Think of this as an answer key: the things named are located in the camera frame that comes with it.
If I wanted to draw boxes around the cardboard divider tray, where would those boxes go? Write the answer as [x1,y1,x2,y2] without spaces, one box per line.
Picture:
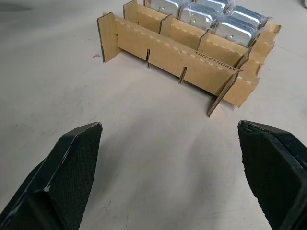
[96,0,282,118]

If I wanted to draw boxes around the plastic-wrapped silver metal part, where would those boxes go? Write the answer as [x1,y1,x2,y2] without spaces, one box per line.
[143,0,194,19]
[213,15,261,48]
[225,5,269,27]
[178,4,219,31]
[193,0,231,12]

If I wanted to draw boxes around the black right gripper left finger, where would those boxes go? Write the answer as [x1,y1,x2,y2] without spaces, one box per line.
[0,121,104,230]

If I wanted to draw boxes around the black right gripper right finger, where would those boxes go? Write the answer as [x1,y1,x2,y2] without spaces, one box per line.
[237,120,307,230]

